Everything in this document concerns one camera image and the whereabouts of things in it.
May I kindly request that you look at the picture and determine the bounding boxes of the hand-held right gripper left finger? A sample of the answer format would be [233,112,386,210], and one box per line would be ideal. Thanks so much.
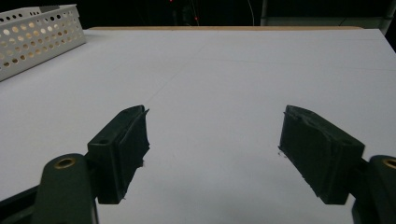
[87,105,151,205]

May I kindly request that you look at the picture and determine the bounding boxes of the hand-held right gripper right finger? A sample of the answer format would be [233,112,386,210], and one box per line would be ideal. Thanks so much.
[278,105,366,206]

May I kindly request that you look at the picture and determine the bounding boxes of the white perforated plastic basket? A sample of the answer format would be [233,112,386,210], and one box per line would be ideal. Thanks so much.
[0,4,87,82]

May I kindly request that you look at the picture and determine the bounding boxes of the pale yellow garment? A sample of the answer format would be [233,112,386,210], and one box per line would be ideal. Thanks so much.
[2,20,76,67]

